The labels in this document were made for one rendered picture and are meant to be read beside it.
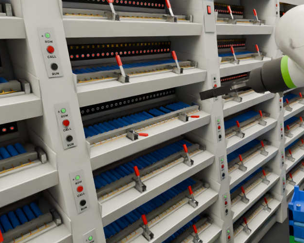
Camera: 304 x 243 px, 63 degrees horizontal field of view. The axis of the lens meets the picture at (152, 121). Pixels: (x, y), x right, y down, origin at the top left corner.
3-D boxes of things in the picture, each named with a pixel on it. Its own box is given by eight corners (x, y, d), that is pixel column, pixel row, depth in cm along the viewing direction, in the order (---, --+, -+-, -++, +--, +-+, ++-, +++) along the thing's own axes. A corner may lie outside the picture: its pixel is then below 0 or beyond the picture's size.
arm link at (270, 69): (290, 51, 71) (276, 53, 65) (300, 92, 71) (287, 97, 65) (269, 59, 75) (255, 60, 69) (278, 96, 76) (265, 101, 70)
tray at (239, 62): (272, 66, 154) (279, 43, 148) (217, 78, 115) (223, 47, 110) (242, 59, 167) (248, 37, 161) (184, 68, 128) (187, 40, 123)
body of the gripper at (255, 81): (264, 92, 70) (235, 99, 77) (277, 88, 75) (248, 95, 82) (257, 66, 70) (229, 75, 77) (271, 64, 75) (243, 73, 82)
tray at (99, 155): (209, 123, 113) (213, 103, 109) (89, 171, 74) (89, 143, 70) (176, 108, 126) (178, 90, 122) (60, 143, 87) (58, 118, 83)
